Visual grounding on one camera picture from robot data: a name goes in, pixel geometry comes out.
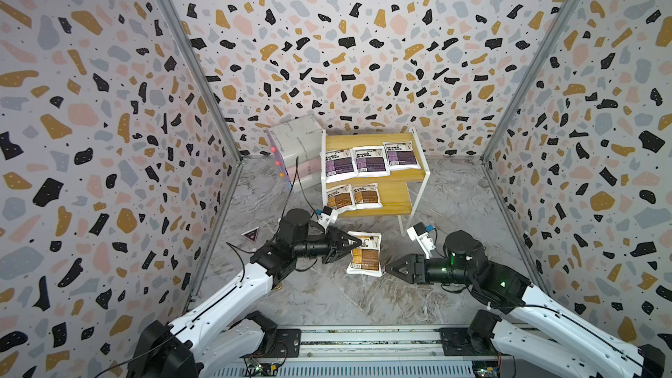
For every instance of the brown coffee bag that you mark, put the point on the brown coffee bag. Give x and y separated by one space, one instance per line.
366 257
341 199
367 197

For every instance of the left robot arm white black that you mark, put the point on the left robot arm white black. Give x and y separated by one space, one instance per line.
221 329

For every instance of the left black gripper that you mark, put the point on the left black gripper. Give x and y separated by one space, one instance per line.
335 241

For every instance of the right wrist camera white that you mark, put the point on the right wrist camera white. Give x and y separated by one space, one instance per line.
420 234

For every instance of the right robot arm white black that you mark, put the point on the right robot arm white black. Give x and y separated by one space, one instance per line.
518 318

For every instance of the purple coffee bag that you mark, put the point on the purple coffee bag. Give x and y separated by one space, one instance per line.
401 156
371 161
340 165

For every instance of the aluminium front rail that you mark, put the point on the aluminium front rail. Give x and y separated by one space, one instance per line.
413 351

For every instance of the triangular warning sticker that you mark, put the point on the triangular warning sticker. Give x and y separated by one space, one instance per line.
252 235

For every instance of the corner aluminium profile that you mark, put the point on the corner aluminium profile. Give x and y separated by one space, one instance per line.
187 51
543 53

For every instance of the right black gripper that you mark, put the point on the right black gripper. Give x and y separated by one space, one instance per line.
417 275

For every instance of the white box behind shelf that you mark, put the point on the white box behind shelf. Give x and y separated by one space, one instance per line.
296 142

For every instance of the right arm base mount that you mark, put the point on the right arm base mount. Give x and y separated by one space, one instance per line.
464 341

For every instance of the two-tier wooden white shelf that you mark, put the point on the two-tier wooden white shelf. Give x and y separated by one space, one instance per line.
400 192

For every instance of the right corner aluminium profile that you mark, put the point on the right corner aluminium profile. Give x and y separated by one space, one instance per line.
543 53

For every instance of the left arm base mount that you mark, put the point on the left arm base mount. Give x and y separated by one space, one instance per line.
283 343

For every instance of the left corner aluminium profile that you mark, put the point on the left corner aluminium profile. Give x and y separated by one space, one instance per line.
187 51

